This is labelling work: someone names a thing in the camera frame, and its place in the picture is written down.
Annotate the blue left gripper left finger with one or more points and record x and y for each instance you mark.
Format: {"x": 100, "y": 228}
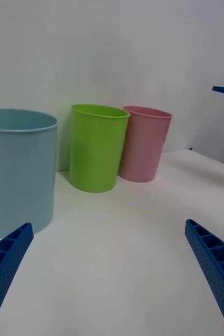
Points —
{"x": 4, "y": 273}

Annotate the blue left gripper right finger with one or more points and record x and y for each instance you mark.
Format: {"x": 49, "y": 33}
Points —
{"x": 219, "y": 275}

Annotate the pale blue plastic bin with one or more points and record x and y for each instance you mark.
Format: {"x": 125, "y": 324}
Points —
{"x": 20, "y": 170}

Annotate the pink plastic bin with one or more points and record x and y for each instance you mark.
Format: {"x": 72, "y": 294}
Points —
{"x": 143, "y": 152}

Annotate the green plastic bin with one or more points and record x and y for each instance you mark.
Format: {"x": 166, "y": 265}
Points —
{"x": 96, "y": 157}

